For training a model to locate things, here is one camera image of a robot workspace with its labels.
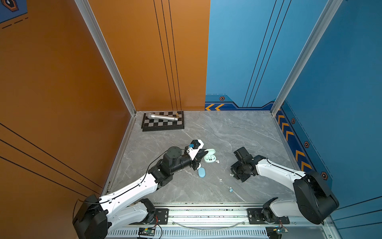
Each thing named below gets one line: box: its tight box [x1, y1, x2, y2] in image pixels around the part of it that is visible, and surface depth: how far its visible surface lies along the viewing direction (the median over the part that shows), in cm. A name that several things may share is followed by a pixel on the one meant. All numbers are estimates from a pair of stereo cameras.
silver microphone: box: [147, 112, 179, 121], surface depth 111 cm
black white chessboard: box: [141, 111, 185, 132], surface depth 111 cm
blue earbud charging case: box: [197, 166, 207, 179], surface depth 87 cm
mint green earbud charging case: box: [203, 148, 217, 163], surface depth 72 cm
